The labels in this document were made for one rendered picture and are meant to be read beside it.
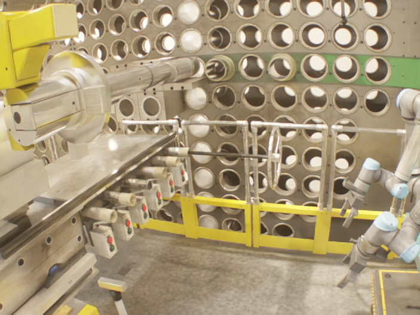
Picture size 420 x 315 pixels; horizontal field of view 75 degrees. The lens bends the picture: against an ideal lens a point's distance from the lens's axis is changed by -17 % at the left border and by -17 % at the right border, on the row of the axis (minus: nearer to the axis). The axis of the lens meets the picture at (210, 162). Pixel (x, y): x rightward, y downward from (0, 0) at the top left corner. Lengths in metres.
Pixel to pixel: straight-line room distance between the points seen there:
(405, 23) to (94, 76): 2.47
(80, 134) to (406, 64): 2.54
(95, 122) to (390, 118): 2.44
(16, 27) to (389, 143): 2.87
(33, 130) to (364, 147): 2.66
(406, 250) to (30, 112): 1.30
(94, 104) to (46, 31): 0.38
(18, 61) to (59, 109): 0.24
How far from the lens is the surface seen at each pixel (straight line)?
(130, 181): 1.82
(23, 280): 1.48
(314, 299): 2.22
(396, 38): 2.94
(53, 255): 1.56
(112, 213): 1.57
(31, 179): 1.36
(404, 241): 1.13
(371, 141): 3.05
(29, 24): 1.04
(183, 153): 2.18
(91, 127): 1.30
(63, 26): 0.97
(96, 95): 1.20
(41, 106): 1.13
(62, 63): 1.35
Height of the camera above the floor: 1.59
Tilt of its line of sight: 21 degrees down
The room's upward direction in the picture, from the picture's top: 5 degrees counter-clockwise
